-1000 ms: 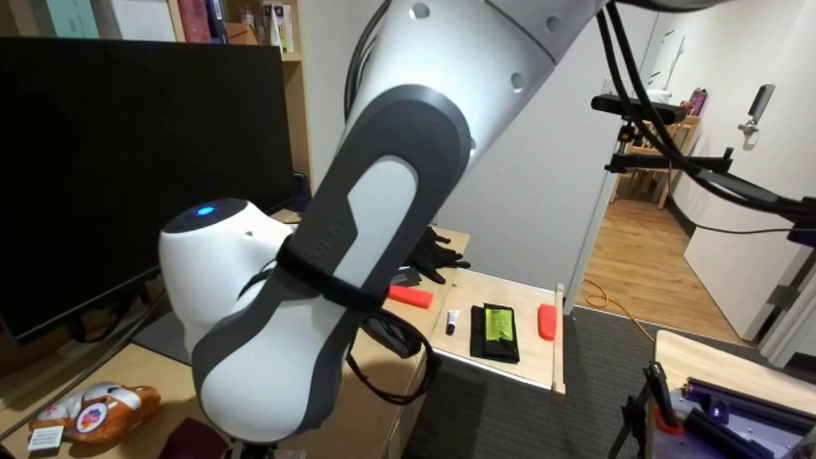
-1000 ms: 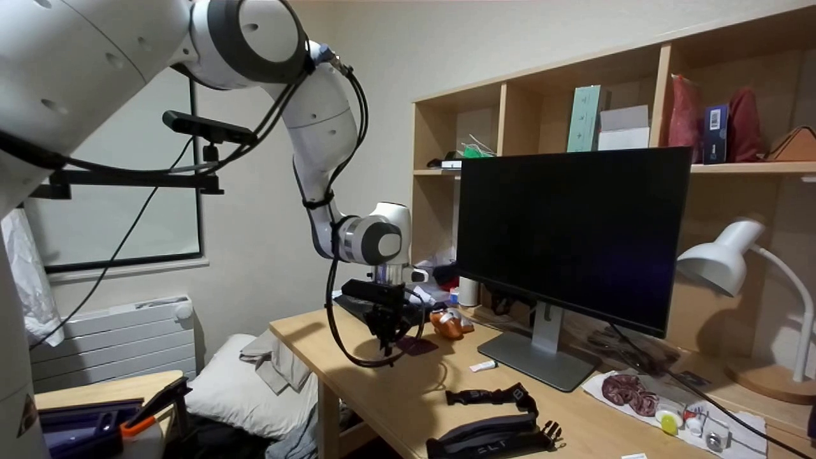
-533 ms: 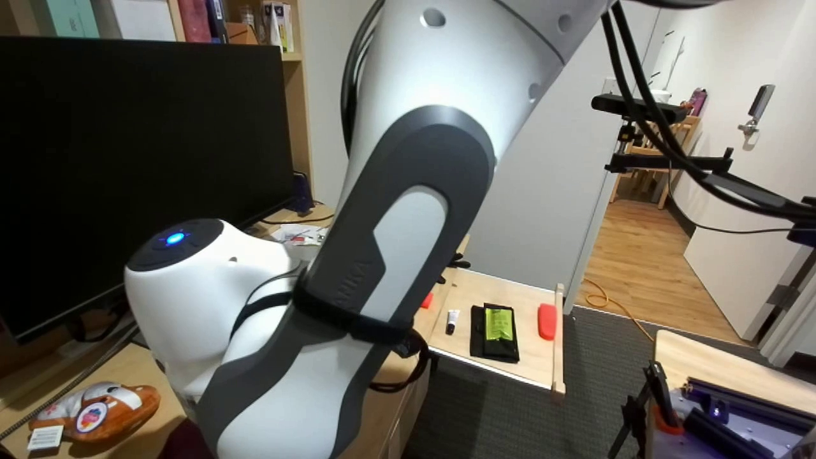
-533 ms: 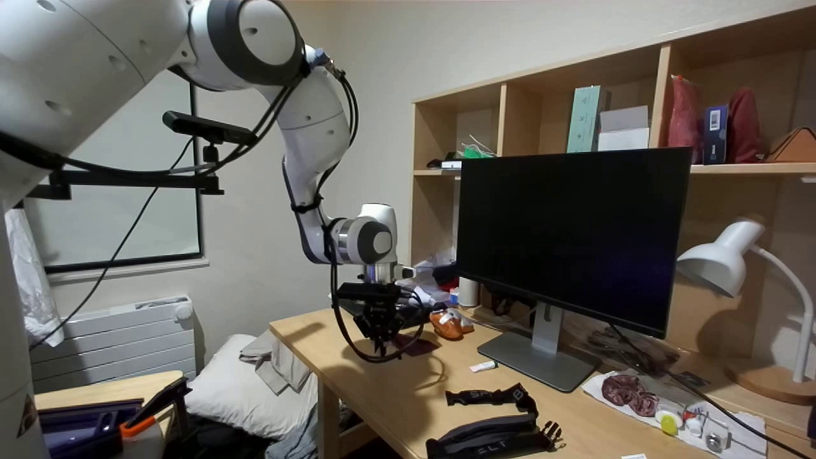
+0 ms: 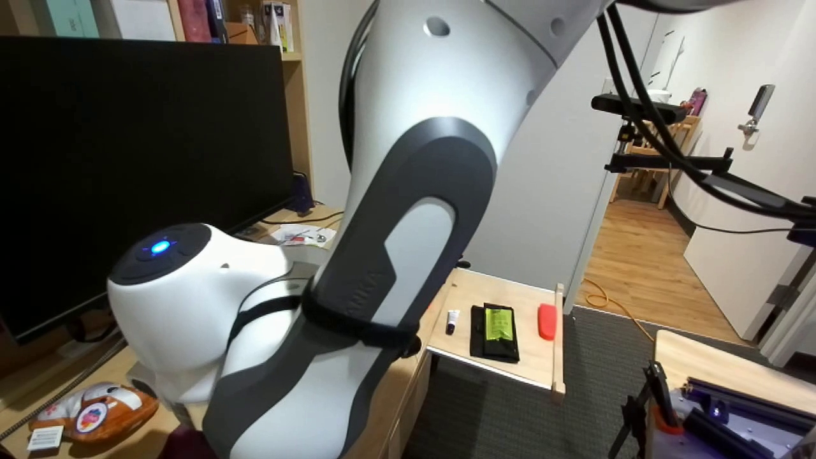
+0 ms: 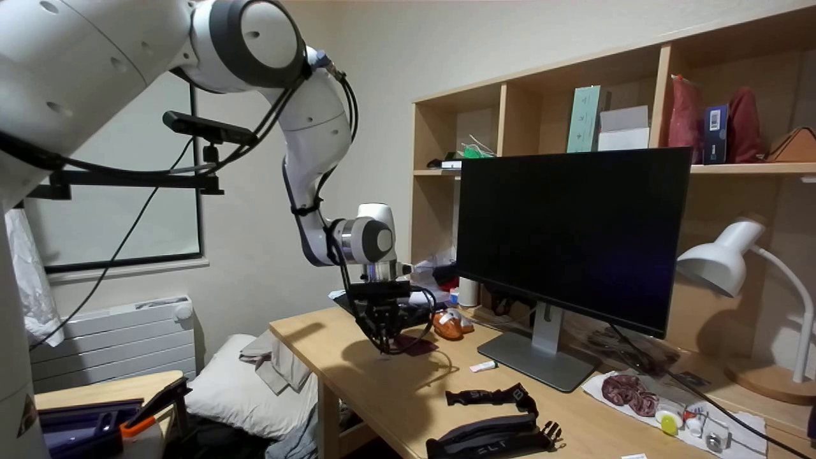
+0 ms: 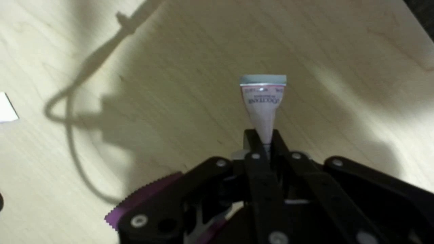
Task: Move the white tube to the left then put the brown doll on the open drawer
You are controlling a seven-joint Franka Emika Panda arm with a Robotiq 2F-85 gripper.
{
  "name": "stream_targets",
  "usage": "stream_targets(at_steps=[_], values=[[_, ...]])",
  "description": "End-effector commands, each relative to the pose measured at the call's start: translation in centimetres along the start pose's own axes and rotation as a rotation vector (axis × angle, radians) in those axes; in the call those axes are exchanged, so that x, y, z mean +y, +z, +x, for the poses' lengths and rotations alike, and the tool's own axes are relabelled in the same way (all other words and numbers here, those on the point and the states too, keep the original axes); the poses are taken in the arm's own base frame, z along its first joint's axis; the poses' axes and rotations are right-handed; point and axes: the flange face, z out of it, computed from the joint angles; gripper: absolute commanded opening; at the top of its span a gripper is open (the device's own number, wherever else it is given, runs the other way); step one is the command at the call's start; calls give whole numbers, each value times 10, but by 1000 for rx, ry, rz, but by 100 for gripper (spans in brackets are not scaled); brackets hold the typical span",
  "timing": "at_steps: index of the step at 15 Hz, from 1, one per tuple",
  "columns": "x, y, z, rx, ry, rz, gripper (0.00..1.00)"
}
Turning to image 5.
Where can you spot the black computer monitor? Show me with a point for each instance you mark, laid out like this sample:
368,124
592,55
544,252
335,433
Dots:
128,168

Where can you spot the black box green label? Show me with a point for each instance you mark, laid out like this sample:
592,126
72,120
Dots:
496,333

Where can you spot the brown leather item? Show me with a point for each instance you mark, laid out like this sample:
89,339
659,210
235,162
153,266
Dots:
239,33

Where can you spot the wooden side table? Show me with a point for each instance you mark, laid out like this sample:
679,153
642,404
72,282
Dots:
730,359

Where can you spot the small wooden bookcase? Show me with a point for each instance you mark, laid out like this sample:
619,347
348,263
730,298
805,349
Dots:
654,182

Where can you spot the white bottles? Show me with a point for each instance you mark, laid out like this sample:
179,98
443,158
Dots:
276,23

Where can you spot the open wooden drawer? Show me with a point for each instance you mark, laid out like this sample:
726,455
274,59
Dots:
525,357

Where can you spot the small white black tube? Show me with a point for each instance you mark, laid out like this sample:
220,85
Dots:
451,322

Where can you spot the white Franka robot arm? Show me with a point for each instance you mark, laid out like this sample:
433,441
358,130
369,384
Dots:
408,212

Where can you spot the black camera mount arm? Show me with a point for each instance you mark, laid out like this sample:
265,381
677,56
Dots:
723,173

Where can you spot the purple box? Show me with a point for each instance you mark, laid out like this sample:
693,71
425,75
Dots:
747,416

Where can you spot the black stereo camera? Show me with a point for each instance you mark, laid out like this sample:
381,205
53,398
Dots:
637,107

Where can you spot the dark blue cup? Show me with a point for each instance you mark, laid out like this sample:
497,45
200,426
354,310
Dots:
299,194

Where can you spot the red oval item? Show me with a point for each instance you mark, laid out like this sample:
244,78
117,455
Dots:
545,322

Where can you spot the teal book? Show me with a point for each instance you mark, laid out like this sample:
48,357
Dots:
72,15

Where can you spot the dark red pouch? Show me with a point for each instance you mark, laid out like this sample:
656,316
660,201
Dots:
195,18

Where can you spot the wooden desk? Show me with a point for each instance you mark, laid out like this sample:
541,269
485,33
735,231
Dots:
25,384

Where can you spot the white box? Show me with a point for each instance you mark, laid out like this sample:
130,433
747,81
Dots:
144,15

